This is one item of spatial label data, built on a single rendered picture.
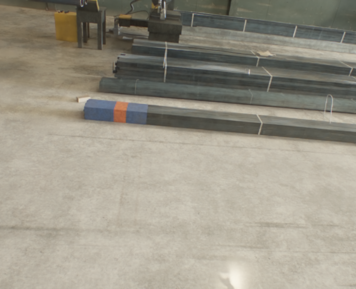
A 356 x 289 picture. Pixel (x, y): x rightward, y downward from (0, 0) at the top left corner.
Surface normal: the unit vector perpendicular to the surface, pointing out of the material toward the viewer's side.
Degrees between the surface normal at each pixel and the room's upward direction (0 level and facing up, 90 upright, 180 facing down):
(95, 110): 90
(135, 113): 90
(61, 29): 90
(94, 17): 90
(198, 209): 0
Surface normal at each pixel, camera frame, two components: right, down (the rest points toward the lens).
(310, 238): 0.11, -0.86
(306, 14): 0.06, 0.51
